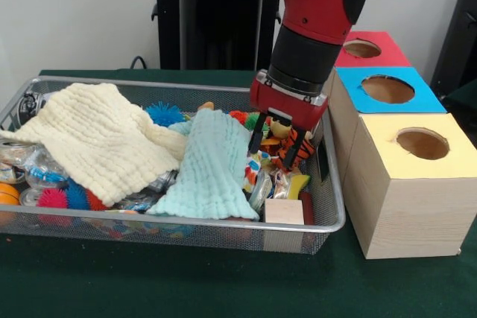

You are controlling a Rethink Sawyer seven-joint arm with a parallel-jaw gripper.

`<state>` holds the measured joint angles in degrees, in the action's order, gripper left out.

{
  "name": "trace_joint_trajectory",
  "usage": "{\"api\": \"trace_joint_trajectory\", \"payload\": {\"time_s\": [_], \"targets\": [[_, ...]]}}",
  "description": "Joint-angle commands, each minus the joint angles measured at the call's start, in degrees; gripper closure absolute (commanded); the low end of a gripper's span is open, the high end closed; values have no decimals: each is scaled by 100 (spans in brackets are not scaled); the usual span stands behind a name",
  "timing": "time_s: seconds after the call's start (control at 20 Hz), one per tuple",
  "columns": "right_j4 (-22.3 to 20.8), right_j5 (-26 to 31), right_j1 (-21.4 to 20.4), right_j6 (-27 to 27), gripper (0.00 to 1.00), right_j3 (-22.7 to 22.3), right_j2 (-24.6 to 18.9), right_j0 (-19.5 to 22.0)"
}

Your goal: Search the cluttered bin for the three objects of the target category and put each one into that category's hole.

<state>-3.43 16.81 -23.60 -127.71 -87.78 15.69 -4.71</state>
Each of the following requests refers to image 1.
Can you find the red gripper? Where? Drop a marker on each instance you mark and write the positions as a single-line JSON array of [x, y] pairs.
[[287, 105]]

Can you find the colourful knotted cloth toy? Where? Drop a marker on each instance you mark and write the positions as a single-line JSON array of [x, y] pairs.
[[253, 169]]

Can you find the light blue cloth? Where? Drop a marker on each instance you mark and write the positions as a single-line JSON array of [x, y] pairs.
[[212, 169]]

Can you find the shallow silver mesh bin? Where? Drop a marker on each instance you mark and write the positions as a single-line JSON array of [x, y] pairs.
[[223, 236]]

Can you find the wooden box with three holes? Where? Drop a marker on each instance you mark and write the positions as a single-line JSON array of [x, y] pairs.
[[410, 213]]

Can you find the tiger plush toy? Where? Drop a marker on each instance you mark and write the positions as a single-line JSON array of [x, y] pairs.
[[280, 154]]

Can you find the yellow duck plush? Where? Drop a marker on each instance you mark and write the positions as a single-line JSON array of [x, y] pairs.
[[279, 128]]

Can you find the colourful spiky caterpillar toy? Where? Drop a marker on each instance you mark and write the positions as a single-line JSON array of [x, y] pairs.
[[242, 117]]

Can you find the yellow toy wedge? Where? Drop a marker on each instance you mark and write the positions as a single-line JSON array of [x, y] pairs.
[[300, 184]]

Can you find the wooden cube block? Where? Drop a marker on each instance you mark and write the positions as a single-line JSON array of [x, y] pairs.
[[283, 212]]

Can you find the red toy cylinder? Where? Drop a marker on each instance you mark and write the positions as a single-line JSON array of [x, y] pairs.
[[307, 210]]

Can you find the brown teddy plush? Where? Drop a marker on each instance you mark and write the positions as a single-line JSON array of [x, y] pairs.
[[206, 105]]

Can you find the large blue spiky ball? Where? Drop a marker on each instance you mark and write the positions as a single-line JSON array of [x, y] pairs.
[[164, 113]]

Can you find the silver toy robot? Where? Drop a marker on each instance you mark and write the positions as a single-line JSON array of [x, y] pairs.
[[164, 180]]

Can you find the cream yellow cloth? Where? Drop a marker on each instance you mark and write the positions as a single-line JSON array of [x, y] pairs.
[[97, 139]]

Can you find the red spiky ball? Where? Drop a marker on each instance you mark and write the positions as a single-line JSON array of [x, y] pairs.
[[96, 202]]

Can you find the dark green side table cloth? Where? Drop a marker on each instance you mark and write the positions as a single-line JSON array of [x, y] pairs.
[[466, 98]]

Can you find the small blue spiky ball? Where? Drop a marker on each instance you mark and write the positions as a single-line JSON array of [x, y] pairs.
[[77, 197]]

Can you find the pink spiky ball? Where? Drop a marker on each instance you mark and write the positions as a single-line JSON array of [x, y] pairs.
[[52, 199]]

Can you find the silver can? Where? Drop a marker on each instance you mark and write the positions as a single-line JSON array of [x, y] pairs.
[[29, 197]]

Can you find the orange ball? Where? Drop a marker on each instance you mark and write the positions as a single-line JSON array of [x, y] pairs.
[[8, 194]]

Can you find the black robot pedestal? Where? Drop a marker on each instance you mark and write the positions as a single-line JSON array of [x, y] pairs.
[[208, 27]]

